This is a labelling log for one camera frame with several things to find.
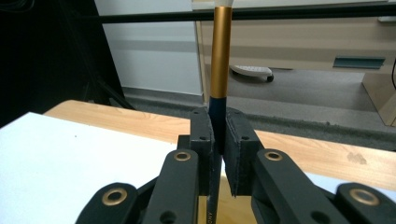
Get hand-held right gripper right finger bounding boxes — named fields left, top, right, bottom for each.
left=222, top=107, right=266, bottom=198

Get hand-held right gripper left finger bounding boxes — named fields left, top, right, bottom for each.
left=177, top=106, right=217, bottom=198

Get square wooden cup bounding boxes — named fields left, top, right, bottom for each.
left=197, top=173, right=258, bottom=224

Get dark blue gold brush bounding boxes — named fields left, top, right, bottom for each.
left=205, top=0, right=234, bottom=224

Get white wheeled base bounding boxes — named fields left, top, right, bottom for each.
left=229, top=63, right=276, bottom=84

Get black metal stand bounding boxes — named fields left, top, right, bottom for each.
left=83, top=74, right=135, bottom=110

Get white cabinet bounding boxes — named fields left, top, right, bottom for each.
left=93, top=0, right=204, bottom=96

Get light wooden desk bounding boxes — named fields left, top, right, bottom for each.
left=191, top=0, right=396, bottom=128

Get white table mat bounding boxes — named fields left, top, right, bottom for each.
left=0, top=111, right=396, bottom=224

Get black curtain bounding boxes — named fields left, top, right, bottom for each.
left=0, top=0, right=135, bottom=129

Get grey drawer handle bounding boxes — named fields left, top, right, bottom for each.
left=332, top=55, right=387, bottom=70

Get black horizontal frame bar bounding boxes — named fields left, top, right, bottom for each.
left=98, top=2, right=396, bottom=25

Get black cables under desk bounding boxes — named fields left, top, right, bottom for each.
left=389, top=56, right=396, bottom=82

